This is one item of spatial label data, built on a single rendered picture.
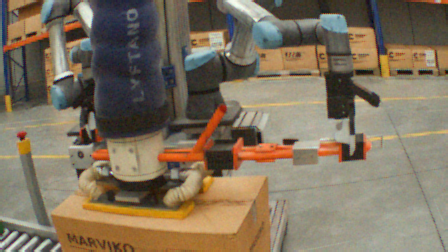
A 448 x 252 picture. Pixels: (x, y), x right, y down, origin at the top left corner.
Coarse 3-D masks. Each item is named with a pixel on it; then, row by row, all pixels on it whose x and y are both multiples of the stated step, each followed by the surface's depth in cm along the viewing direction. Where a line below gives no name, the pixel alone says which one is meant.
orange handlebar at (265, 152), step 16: (272, 144) 137; (320, 144) 133; (336, 144) 132; (368, 144) 126; (160, 160) 140; (176, 160) 139; (192, 160) 138; (240, 160) 135; (256, 160) 134; (272, 160) 133
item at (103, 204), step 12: (108, 192) 139; (84, 204) 138; (96, 204) 138; (108, 204) 137; (120, 204) 137; (132, 204) 136; (144, 204) 136; (156, 204) 136; (180, 204) 136; (192, 204) 137; (144, 216) 133; (156, 216) 132; (168, 216) 131; (180, 216) 130
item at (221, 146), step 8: (208, 144) 138; (216, 144) 141; (224, 144) 141; (232, 144) 140; (240, 144) 138; (208, 152) 134; (216, 152) 133; (224, 152) 133; (232, 152) 133; (208, 160) 135; (216, 160) 135; (224, 160) 134; (232, 160) 134; (208, 168) 135; (216, 168) 135; (224, 168) 134; (232, 168) 134
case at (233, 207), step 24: (216, 192) 148; (240, 192) 146; (264, 192) 152; (72, 216) 133; (96, 216) 134; (120, 216) 134; (192, 216) 132; (216, 216) 131; (240, 216) 129; (264, 216) 152; (72, 240) 136; (96, 240) 132; (120, 240) 130; (144, 240) 127; (168, 240) 125; (192, 240) 123; (216, 240) 122; (240, 240) 123; (264, 240) 152
